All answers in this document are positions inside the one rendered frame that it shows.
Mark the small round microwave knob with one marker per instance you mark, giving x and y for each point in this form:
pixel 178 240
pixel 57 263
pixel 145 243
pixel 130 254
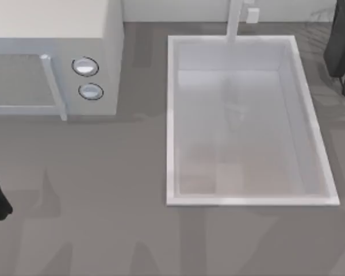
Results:
pixel 91 91

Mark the pale microwave oven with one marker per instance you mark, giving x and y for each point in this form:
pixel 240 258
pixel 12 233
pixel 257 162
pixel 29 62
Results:
pixel 109 57

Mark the white wall socket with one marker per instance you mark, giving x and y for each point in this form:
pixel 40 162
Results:
pixel 252 15

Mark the large round microwave knob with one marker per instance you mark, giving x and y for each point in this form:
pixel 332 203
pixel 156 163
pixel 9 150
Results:
pixel 85 66

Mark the tall white tap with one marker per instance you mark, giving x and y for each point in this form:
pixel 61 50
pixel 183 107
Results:
pixel 233 20

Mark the white sink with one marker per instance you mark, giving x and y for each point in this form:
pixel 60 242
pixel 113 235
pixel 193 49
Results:
pixel 247 120

